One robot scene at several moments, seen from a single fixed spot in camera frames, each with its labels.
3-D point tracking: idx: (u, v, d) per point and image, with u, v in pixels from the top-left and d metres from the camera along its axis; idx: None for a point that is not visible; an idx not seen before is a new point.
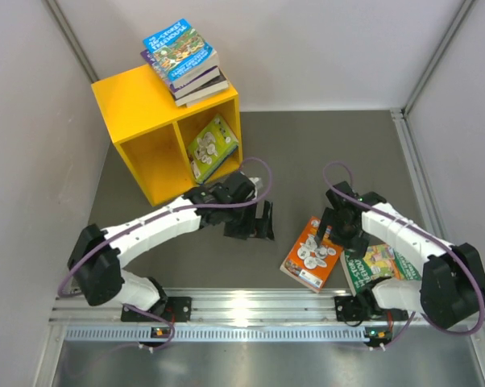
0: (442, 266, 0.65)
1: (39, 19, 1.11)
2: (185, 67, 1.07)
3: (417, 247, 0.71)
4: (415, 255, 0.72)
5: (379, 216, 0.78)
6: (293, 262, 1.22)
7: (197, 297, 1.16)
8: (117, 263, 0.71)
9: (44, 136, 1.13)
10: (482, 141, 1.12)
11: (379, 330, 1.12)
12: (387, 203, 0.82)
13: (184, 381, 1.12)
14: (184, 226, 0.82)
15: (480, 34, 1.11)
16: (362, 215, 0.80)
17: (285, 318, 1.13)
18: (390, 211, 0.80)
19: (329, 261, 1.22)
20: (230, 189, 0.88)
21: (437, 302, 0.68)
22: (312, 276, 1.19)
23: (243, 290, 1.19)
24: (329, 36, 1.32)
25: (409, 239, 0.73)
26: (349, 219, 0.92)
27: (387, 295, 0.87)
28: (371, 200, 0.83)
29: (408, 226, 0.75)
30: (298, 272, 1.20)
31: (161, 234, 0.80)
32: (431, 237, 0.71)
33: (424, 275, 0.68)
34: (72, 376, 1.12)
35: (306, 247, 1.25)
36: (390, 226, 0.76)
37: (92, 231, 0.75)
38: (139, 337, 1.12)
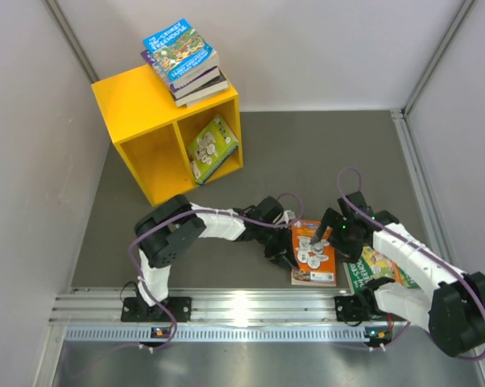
0: (453, 293, 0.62)
1: (38, 19, 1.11)
2: (185, 67, 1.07)
3: (429, 272, 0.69)
4: (424, 280, 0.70)
5: (391, 236, 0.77)
6: (300, 270, 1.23)
7: (197, 297, 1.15)
8: (202, 229, 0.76)
9: (45, 136, 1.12)
10: (482, 141, 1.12)
11: (379, 330, 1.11)
12: (399, 223, 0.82)
13: (184, 381, 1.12)
14: (234, 230, 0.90)
15: (481, 34, 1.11)
16: (375, 235, 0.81)
17: (285, 318, 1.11)
18: (404, 233, 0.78)
19: (330, 254, 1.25)
20: (263, 211, 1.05)
21: (444, 330, 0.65)
22: (322, 274, 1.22)
23: (244, 290, 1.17)
24: (328, 36, 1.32)
25: (421, 263, 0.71)
26: (360, 235, 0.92)
27: (392, 302, 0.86)
28: (384, 219, 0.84)
29: (420, 251, 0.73)
30: (308, 276, 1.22)
31: (221, 228, 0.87)
32: (442, 264, 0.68)
33: (433, 301, 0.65)
34: (72, 376, 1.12)
35: (303, 249, 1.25)
36: (402, 248, 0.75)
37: (180, 200, 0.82)
38: (139, 337, 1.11)
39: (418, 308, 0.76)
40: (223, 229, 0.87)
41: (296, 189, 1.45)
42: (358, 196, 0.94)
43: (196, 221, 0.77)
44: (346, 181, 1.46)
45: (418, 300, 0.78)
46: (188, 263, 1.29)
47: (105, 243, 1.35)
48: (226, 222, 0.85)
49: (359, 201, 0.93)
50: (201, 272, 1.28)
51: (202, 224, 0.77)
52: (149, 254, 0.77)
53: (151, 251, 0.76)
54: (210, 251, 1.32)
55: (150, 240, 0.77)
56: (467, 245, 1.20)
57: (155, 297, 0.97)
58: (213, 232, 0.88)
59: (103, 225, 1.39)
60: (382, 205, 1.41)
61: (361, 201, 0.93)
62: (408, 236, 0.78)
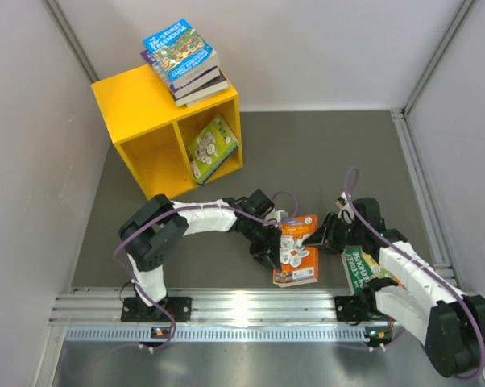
0: (449, 313, 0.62)
1: (39, 19, 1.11)
2: (185, 67, 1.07)
3: (429, 290, 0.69)
4: (424, 298, 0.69)
5: (397, 253, 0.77)
6: (283, 271, 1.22)
7: (197, 297, 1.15)
8: (184, 226, 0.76)
9: (45, 137, 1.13)
10: (482, 141, 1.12)
11: (379, 330, 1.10)
12: (407, 243, 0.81)
13: (184, 381, 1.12)
14: (221, 222, 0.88)
15: (480, 34, 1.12)
16: (381, 250, 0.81)
17: (285, 318, 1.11)
18: (410, 251, 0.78)
19: (311, 248, 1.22)
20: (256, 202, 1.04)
21: (439, 350, 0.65)
22: (303, 271, 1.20)
23: (244, 291, 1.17)
24: (328, 35, 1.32)
25: (422, 280, 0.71)
26: (367, 250, 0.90)
27: (393, 307, 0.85)
28: (392, 237, 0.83)
29: (423, 268, 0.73)
30: (291, 276, 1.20)
31: (207, 223, 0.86)
32: (444, 284, 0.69)
33: (430, 320, 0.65)
34: (73, 376, 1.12)
35: (285, 250, 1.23)
36: (405, 265, 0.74)
37: (159, 201, 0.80)
38: (139, 337, 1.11)
39: (417, 320, 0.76)
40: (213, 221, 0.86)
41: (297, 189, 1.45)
42: (371, 201, 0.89)
43: (178, 218, 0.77)
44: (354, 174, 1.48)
45: (417, 311, 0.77)
46: (188, 263, 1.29)
47: (105, 244, 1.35)
48: (213, 214, 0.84)
49: (372, 212, 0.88)
50: (201, 272, 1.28)
51: (184, 222, 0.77)
52: (135, 258, 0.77)
53: (138, 255, 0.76)
54: (210, 251, 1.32)
55: (135, 243, 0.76)
56: (467, 245, 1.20)
57: (153, 297, 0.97)
58: (212, 223, 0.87)
59: (102, 225, 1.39)
60: (382, 205, 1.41)
61: (374, 214, 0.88)
62: (413, 254, 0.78)
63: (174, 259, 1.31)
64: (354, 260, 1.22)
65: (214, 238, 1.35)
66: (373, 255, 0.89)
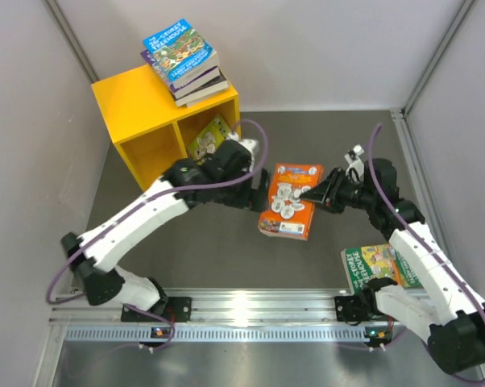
0: (469, 326, 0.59)
1: (39, 19, 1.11)
2: (185, 67, 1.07)
3: (447, 294, 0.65)
4: (441, 301, 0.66)
5: (413, 242, 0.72)
6: (271, 219, 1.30)
7: (197, 297, 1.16)
8: (91, 269, 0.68)
9: (44, 136, 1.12)
10: (482, 140, 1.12)
11: (379, 330, 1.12)
12: (424, 224, 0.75)
13: (184, 382, 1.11)
14: (168, 213, 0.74)
15: (480, 33, 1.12)
16: (395, 232, 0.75)
17: (286, 318, 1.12)
18: (429, 239, 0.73)
19: (306, 204, 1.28)
20: (221, 161, 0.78)
21: (445, 351, 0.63)
22: (292, 225, 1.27)
23: (244, 291, 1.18)
24: (328, 35, 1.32)
25: (441, 280, 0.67)
26: (378, 226, 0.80)
27: (393, 306, 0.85)
28: (407, 210, 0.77)
29: (443, 265, 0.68)
30: (277, 227, 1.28)
31: (140, 230, 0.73)
32: (465, 289, 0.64)
33: (445, 326, 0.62)
34: (72, 377, 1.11)
35: (279, 198, 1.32)
36: (424, 260, 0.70)
37: (68, 242, 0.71)
38: (139, 337, 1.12)
39: (419, 318, 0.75)
40: (146, 226, 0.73)
41: None
42: (385, 165, 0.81)
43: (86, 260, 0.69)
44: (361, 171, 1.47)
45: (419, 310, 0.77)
46: (188, 263, 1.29)
47: None
48: (135, 226, 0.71)
49: (387, 179, 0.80)
50: (201, 271, 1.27)
51: (96, 262, 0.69)
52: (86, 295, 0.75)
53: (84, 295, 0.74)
54: (210, 251, 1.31)
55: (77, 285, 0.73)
56: (467, 244, 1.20)
57: (145, 302, 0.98)
58: (154, 225, 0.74)
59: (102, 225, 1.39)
60: None
61: (388, 181, 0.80)
62: (432, 242, 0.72)
63: (174, 259, 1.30)
64: (354, 259, 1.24)
65: (214, 238, 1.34)
66: (383, 231, 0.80)
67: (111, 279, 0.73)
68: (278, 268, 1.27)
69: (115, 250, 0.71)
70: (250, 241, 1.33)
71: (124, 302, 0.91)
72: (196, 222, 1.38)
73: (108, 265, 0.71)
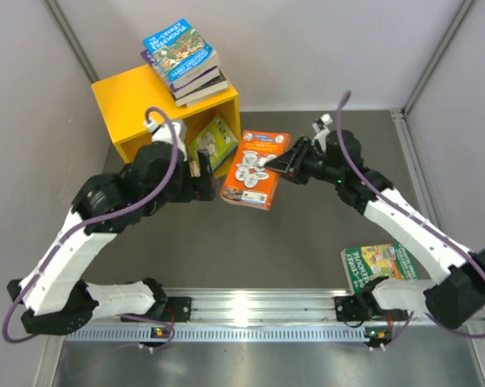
0: (463, 279, 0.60)
1: (39, 18, 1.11)
2: (185, 67, 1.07)
3: (435, 252, 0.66)
4: (430, 260, 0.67)
5: (390, 209, 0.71)
6: (234, 189, 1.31)
7: (197, 297, 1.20)
8: (33, 321, 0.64)
9: (44, 135, 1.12)
10: (481, 140, 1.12)
11: (379, 330, 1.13)
12: (395, 189, 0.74)
13: (184, 381, 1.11)
14: (93, 244, 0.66)
15: (480, 33, 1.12)
16: (369, 205, 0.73)
17: (285, 318, 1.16)
18: (401, 203, 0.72)
19: (270, 172, 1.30)
20: (140, 172, 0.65)
21: (445, 309, 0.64)
22: (254, 194, 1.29)
23: (243, 290, 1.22)
24: (328, 35, 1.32)
25: (424, 241, 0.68)
26: (350, 202, 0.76)
27: (391, 297, 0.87)
28: (375, 181, 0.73)
29: (423, 225, 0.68)
30: (240, 196, 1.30)
31: (70, 269, 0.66)
32: (449, 243, 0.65)
33: (441, 285, 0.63)
34: (72, 376, 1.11)
35: (243, 168, 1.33)
36: (404, 224, 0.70)
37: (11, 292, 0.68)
38: (139, 337, 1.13)
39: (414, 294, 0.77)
40: (74, 262, 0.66)
41: (296, 190, 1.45)
42: (350, 139, 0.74)
43: (27, 311, 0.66)
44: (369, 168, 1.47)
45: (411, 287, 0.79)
46: (188, 262, 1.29)
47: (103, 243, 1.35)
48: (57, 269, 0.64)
49: (353, 153, 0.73)
50: (201, 271, 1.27)
51: (36, 313, 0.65)
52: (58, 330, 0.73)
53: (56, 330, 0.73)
54: (210, 251, 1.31)
55: None
56: (467, 244, 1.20)
57: (140, 309, 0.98)
58: (84, 254, 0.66)
59: None
60: None
61: (354, 155, 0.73)
62: (405, 205, 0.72)
63: (174, 260, 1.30)
64: (354, 259, 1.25)
65: (214, 238, 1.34)
66: (355, 206, 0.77)
67: (66, 314, 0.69)
68: (278, 268, 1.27)
69: (51, 294, 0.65)
70: (250, 241, 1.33)
71: (113, 314, 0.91)
72: (196, 222, 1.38)
73: (55, 307, 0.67)
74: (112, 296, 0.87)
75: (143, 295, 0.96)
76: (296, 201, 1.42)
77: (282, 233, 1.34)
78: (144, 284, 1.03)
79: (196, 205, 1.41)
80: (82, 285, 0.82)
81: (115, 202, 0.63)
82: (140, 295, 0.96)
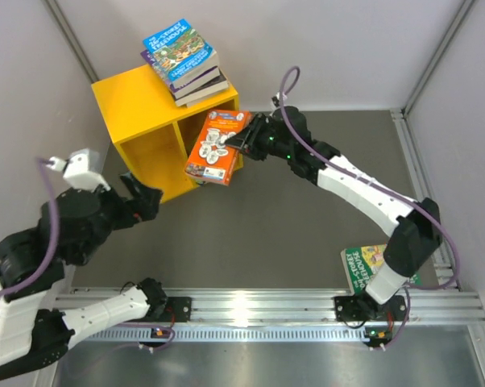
0: (411, 226, 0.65)
1: (39, 19, 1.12)
2: (185, 67, 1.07)
3: (383, 207, 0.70)
4: (380, 215, 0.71)
5: (339, 173, 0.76)
6: (195, 164, 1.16)
7: (197, 297, 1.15)
8: None
9: (44, 136, 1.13)
10: (481, 141, 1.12)
11: (379, 330, 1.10)
12: (341, 156, 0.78)
13: (184, 382, 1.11)
14: (23, 305, 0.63)
15: (479, 33, 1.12)
16: (320, 173, 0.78)
17: (285, 318, 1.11)
18: (349, 167, 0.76)
19: (230, 149, 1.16)
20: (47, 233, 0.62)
21: (400, 257, 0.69)
22: (215, 170, 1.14)
23: (243, 291, 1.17)
24: (327, 35, 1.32)
25: (373, 198, 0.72)
26: (302, 174, 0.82)
27: (378, 286, 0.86)
28: (323, 151, 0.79)
29: (371, 184, 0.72)
30: (201, 172, 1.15)
31: (14, 327, 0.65)
32: (395, 196, 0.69)
33: (393, 235, 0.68)
34: (72, 377, 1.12)
35: (207, 143, 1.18)
36: (353, 185, 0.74)
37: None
38: (139, 337, 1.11)
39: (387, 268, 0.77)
40: (15, 320, 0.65)
41: (296, 190, 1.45)
42: (297, 114, 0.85)
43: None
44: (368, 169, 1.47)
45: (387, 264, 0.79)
46: (188, 262, 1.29)
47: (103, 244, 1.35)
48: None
49: (299, 126, 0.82)
50: (201, 272, 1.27)
51: None
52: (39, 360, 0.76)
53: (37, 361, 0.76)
54: (210, 250, 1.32)
55: None
56: (467, 244, 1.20)
57: (135, 316, 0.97)
58: (22, 313, 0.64)
59: None
60: None
61: (302, 127, 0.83)
62: (353, 169, 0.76)
63: (174, 260, 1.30)
64: (354, 259, 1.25)
65: (214, 238, 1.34)
66: (308, 177, 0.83)
67: (35, 355, 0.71)
68: (278, 268, 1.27)
69: (7, 347, 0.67)
70: (250, 241, 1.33)
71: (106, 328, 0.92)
72: (196, 222, 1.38)
73: (19, 354, 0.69)
74: (94, 318, 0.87)
75: (132, 305, 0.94)
76: (296, 201, 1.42)
77: (282, 234, 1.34)
78: (138, 289, 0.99)
79: (196, 205, 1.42)
80: (57, 314, 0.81)
81: (20, 271, 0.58)
82: (130, 305, 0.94)
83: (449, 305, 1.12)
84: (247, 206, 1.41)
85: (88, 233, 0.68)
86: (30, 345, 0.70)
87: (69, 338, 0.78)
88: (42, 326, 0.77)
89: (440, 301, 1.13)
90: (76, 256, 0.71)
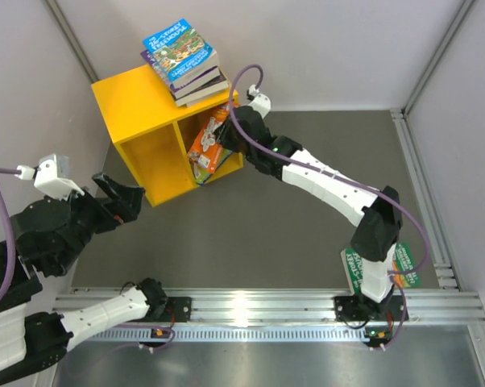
0: (375, 215, 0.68)
1: (39, 19, 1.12)
2: (185, 67, 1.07)
3: (348, 198, 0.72)
4: (345, 206, 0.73)
5: (303, 169, 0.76)
6: (195, 151, 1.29)
7: (197, 297, 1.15)
8: None
9: (45, 137, 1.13)
10: (481, 141, 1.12)
11: (379, 330, 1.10)
12: (304, 150, 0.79)
13: (184, 382, 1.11)
14: (7, 314, 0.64)
15: (479, 34, 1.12)
16: (284, 169, 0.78)
17: (285, 318, 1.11)
18: (312, 161, 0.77)
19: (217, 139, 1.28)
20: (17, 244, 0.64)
21: (366, 246, 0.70)
22: (206, 159, 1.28)
23: (243, 291, 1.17)
24: (328, 35, 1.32)
25: (338, 191, 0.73)
26: (267, 171, 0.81)
27: (369, 283, 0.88)
28: (285, 146, 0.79)
29: (333, 177, 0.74)
30: (197, 160, 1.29)
31: (2, 336, 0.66)
32: (359, 187, 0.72)
33: (358, 225, 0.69)
34: (72, 377, 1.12)
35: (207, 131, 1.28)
36: (317, 180, 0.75)
37: None
38: (139, 337, 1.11)
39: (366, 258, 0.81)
40: (2, 327, 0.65)
41: (296, 190, 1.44)
42: (250, 113, 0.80)
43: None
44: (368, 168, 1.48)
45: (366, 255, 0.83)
46: (188, 262, 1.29)
47: (103, 244, 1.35)
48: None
49: (257, 123, 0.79)
50: (201, 272, 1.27)
51: None
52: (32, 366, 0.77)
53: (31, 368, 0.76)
54: (209, 250, 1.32)
55: None
56: (467, 245, 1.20)
57: (134, 317, 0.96)
58: (6, 322, 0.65)
59: None
60: None
61: (259, 127, 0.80)
62: (316, 164, 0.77)
63: (174, 260, 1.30)
64: (354, 258, 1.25)
65: (214, 238, 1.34)
66: (272, 173, 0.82)
67: (33, 359, 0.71)
68: (278, 268, 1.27)
69: None
70: (250, 241, 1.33)
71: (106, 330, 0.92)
72: (195, 222, 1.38)
73: (15, 359, 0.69)
74: (93, 319, 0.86)
75: (131, 306, 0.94)
76: (296, 201, 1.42)
77: (282, 234, 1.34)
78: (138, 290, 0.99)
79: (196, 205, 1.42)
80: (56, 317, 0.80)
81: None
82: (129, 306, 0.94)
83: (449, 305, 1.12)
84: (247, 206, 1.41)
85: (61, 245, 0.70)
86: (25, 351, 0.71)
87: (68, 340, 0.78)
88: (40, 330, 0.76)
89: (439, 301, 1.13)
90: (55, 268, 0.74)
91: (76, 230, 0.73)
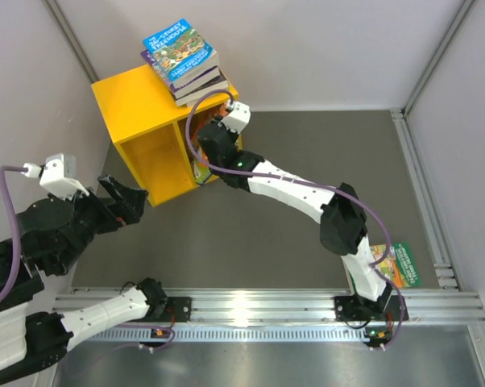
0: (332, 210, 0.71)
1: (39, 19, 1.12)
2: (185, 67, 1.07)
3: (308, 199, 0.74)
4: (307, 207, 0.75)
5: (265, 178, 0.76)
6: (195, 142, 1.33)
7: (197, 297, 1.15)
8: None
9: (45, 136, 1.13)
10: (480, 141, 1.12)
11: (379, 330, 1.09)
12: (266, 162, 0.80)
13: (184, 382, 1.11)
14: (8, 314, 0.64)
15: (479, 34, 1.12)
16: (250, 181, 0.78)
17: (285, 318, 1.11)
18: (273, 170, 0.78)
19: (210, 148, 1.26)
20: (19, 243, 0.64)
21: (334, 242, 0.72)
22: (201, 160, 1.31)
23: (243, 291, 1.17)
24: (327, 35, 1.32)
25: (299, 193, 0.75)
26: (235, 185, 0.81)
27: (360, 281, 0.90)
28: (250, 160, 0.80)
29: (294, 181, 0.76)
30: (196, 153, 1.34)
31: (2, 335, 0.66)
32: (317, 186, 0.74)
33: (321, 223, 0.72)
34: (72, 377, 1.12)
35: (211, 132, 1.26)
36: (278, 186, 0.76)
37: None
38: (139, 337, 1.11)
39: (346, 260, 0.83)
40: (2, 326, 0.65)
41: None
42: (217, 131, 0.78)
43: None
44: (368, 168, 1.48)
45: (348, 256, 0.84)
46: (188, 262, 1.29)
47: (103, 243, 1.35)
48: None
49: (224, 142, 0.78)
50: (201, 272, 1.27)
51: None
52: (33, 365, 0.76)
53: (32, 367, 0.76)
54: (209, 250, 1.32)
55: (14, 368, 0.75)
56: (467, 245, 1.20)
57: (134, 317, 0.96)
58: (7, 321, 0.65)
59: None
60: (383, 204, 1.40)
61: (225, 146, 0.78)
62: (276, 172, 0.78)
63: (174, 260, 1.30)
64: None
65: (214, 238, 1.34)
66: (240, 186, 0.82)
67: (33, 359, 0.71)
68: (279, 268, 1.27)
69: (0, 353, 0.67)
70: (250, 241, 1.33)
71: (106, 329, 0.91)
72: (195, 222, 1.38)
73: (15, 359, 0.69)
74: (93, 319, 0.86)
75: (131, 306, 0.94)
76: None
77: (282, 234, 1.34)
78: (138, 290, 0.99)
79: (196, 205, 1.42)
80: (55, 317, 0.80)
81: None
82: (130, 305, 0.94)
83: (449, 305, 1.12)
84: (247, 206, 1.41)
85: (64, 243, 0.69)
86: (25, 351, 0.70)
87: (68, 340, 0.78)
88: (40, 330, 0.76)
89: (439, 301, 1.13)
90: (55, 268, 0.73)
91: (79, 230, 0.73)
